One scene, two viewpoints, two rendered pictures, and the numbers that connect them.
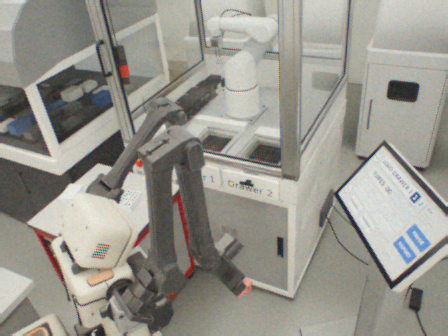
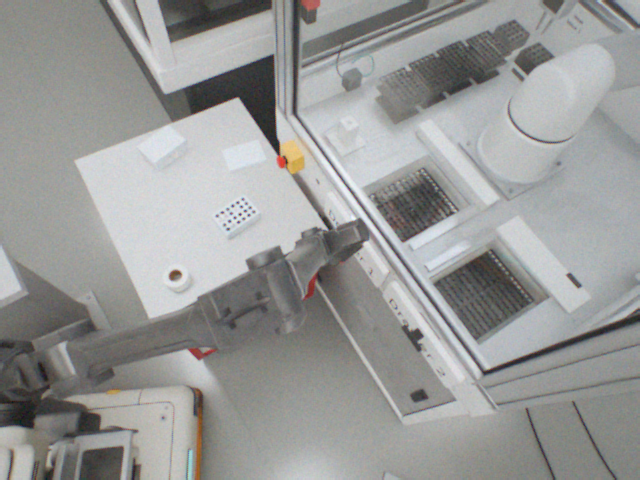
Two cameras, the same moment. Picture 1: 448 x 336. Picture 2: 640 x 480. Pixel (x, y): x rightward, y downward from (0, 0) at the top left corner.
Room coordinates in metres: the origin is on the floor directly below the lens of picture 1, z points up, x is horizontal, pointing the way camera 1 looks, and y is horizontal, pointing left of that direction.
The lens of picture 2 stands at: (1.14, 0.04, 2.00)
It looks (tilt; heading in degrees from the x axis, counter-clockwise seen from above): 64 degrees down; 17
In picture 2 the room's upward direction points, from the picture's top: 10 degrees clockwise
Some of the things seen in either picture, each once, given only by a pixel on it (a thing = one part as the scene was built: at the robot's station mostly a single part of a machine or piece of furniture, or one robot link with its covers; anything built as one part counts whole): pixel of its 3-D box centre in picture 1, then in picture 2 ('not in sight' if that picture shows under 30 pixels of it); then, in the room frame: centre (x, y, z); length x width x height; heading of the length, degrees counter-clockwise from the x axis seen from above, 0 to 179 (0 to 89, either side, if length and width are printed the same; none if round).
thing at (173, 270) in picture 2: not in sight; (176, 277); (1.39, 0.53, 0.78); 0.07 x 0.07 x 0.04
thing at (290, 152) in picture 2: not in sight; (291, 157); (1.86, 0.41, 0.88); 0.07 x 0.05 x 0.07; 58
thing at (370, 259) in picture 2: (195, 171); (354, 238); (1.69, 0.12, 0.87); 0.29 x 0.02 x 0.11; 58
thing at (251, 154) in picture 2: not in sight; (244, 156); (1.85, 0.58, 0.77); 0.13 x 0.09 x 0.02; 139
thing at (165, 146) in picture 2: (72, 194); (163, 148); (1.74, 0.82, 0.79); 0.13 x 0.09 x 0.05; 164
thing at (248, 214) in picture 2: (129, 200); (236, 216); (1.64, 0.48, 0.78); 0.12 x 0.08 x 0.04; 156
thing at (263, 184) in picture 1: (250, 184); (420, 333); (1.52, -0.15, 0.87); 0.29 x 0.02 x 0.11; 58
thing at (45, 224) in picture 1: (122, 252); (218, 244); (1.66, 0.63, 0.38); 0.62 x 0.58 x 0.76; 58
